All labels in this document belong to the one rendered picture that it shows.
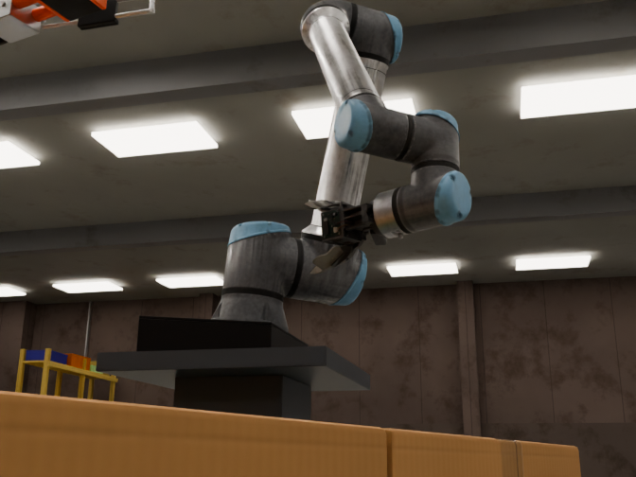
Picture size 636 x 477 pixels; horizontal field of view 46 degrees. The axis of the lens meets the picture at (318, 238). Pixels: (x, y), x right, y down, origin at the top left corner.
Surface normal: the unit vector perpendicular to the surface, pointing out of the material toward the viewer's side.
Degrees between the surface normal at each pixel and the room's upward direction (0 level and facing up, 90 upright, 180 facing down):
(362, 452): 90
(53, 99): 90
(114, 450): 90
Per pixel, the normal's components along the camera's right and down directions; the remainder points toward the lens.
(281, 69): -0.24, -0.29
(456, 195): 0.78, -0.12
